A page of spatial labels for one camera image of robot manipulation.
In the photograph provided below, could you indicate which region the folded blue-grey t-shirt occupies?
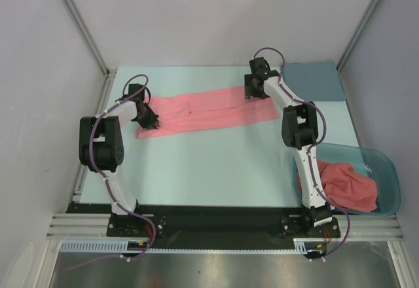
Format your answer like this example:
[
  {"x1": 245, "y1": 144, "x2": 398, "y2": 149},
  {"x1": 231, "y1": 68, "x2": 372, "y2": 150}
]
[{"x1": 284, "y1": 61, "x2": 346, "y2": 101}]

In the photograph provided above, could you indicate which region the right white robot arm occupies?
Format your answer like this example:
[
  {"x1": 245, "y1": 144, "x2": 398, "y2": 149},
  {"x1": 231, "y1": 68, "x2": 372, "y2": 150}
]
[{"x1": 244, "y1": 71, "x2": 333, "y2": 236}]

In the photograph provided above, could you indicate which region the right aluminium frame post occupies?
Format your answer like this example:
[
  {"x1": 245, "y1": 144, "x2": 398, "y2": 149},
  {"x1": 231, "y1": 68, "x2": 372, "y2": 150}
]
[{"x1": 337, "y1": 0, "x2": 395, "y2": 71}]

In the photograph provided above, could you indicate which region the left aluminium frame post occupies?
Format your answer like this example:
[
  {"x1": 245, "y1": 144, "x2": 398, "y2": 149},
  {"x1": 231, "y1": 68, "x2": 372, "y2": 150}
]
[{"x1": 48, "y1": 0, "x2": 111, "y2": 75}]

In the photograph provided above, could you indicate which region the crumpled pink t-shirt in basin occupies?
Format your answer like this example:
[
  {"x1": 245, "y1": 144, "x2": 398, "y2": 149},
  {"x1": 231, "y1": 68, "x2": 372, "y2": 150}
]
[{"x1": 296, "y1": 159, "x2": 379, "y2": 213}]

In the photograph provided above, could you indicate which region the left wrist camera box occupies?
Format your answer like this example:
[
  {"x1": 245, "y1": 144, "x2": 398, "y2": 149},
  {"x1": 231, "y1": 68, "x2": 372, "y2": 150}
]
[{"x1": 128, "y1": 83, "x2": 147, "y2": 101}]

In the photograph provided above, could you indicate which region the aluminium frame post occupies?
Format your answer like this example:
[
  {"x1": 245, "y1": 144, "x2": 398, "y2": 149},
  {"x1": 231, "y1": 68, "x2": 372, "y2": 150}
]
[
  {"x1": 337, "y1": 0, "x2": 395, "y2": 71},
  {"x1": 48, "y1": 0, "x2": 111, "y2": 75}
]

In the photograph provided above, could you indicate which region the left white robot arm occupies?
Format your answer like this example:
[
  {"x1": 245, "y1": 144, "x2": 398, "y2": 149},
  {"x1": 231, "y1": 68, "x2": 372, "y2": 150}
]
[{"x1": 79, "y1": 100, "x2": 156, "y2": 240}]

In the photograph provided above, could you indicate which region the pink t-shirt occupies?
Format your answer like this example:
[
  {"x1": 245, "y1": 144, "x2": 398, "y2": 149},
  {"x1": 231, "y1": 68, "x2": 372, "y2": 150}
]
[
  {"x1": 296, "y1": 159, "x2": 379, "y2": 213},
  {"x1": 136, "y1": 86, "x2": 280, "y2": 139}
]

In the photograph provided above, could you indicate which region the white slotted cable duct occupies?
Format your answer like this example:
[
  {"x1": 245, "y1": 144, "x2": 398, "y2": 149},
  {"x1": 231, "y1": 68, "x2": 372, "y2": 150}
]
[{"x1": 60, "y1": 240, "x2": 325, "y2": 255}]

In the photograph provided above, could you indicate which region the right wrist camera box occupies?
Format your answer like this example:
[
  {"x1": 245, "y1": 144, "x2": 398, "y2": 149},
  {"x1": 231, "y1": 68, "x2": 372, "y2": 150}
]
[{"x1": 249, "y1": 57, "x2": 270, "y2": 76}]

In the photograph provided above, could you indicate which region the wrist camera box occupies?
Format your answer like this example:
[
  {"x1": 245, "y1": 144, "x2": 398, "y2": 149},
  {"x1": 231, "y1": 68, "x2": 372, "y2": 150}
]
[
  {"x1": 249, "y1": 57, "x2": 270, "y2": 76},
  {"x1": 128, "y1": 83, "x2": 147, "y2": 101}
]

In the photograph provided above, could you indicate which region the teal plastic basin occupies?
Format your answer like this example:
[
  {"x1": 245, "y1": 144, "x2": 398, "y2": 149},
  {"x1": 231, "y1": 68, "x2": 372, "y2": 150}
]
[{"x1": 291, "y1": 143, "x2": 402, "y2": 217}]

